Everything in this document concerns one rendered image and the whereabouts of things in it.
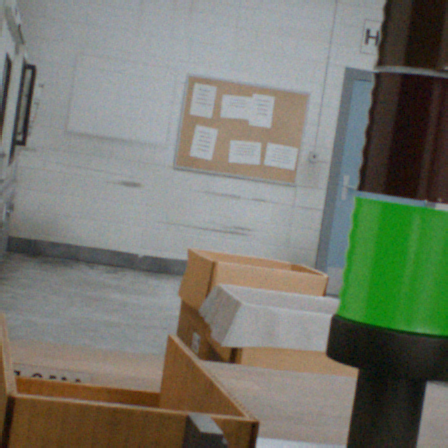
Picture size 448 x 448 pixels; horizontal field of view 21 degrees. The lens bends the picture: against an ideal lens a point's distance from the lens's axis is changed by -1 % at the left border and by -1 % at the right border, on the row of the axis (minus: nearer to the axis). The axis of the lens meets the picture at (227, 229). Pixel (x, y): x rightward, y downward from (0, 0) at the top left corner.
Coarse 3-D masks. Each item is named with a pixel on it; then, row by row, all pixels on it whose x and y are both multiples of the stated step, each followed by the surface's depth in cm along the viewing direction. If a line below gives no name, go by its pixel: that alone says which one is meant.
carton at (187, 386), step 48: (0, 336) 70; (0, 384) 62; (48, 384) 79; (96, 384) 80; (192, 384) 71; (0, 432) 55; (48, 432) 55; (96, 432) 55; (144, 432) 56; (240, 432) 57
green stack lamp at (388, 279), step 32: (352, 224) 34; (384, 224) 32; (416, 224) 32; (352, 256) 33; (384, 256) 32; (416, 256) 32; (352, 288) 33; (384, 288) 32; (416, 288) 32; (384, 320) 32; (416, 320) 32
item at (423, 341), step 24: (336, 336) 33; (360, 336) 33; (384, 336) 32; (408, 336) 32; (432, 336) 32; (336, 360) 33; (360, 360) 32; (384, 360) 32; (408, 360) 32; (432, 360) 32; (360, 384) 34; (384, 384) 33; (408, 384) 33; (360, 408) 34; (384, 408) 33; (408, 408) 33; (360, 432) 34; (384, 432) 33; (408, 432) 33
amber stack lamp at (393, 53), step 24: (408, 0) 32; (432, 0) 32; (384, 24) 33; (408, 24) 32; (432, 24) 32; (384, 48) 33; (408, 48) 32; (432, 48) 32; (408, 72) 33; (432, 72) 33
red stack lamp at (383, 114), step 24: (384, 72) 33; (384, 96) 33; (408, 96) 32; (432, 96) 32; (384, 120) 33; (408, 120) 32; (432, 120) 32; (384, 144) 33; (408, 144) 32; (432, 144) 32; (360, 168) 34; (384, 168) 33; (408, 168) 32; (432, 168) 32; (384, 192) 32; (408, 192) 32; (432, 192) 32
